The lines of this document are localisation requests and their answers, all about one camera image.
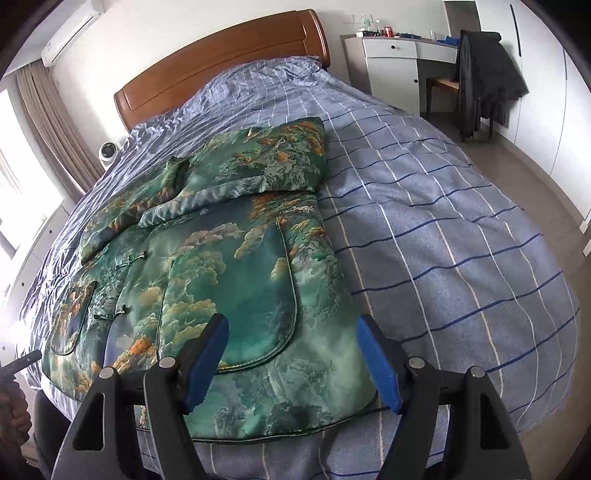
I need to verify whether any green landscape print jacket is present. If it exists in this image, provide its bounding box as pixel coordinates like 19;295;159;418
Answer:
42;117;376;441

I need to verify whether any person's left hand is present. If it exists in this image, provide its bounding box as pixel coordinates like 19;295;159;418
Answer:
1;380;32;458

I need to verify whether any blue plaid duvet bed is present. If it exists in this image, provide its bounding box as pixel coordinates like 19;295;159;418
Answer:
20;56;580;479

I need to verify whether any small white desk fan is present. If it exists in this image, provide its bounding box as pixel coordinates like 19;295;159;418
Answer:
98;142;119;170

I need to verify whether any beige window curtain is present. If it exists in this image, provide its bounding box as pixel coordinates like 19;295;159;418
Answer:
15;60;104;202

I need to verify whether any brown wooden headboard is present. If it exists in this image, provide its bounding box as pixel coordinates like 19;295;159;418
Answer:
114;9;331;130

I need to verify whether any white wardrobe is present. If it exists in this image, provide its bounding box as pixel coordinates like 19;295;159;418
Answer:
476;1;590;231

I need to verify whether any wooden chair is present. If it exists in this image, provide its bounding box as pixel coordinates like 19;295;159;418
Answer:
422;77;482;143

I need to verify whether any black coat on chair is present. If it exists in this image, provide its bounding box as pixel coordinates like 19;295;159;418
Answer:
453;30;529;140

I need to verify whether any white desk with drawers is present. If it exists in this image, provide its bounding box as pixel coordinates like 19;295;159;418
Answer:
342;36;457;115

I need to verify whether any white wall air conditioner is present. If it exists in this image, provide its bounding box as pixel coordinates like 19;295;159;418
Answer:
41;0;104;68

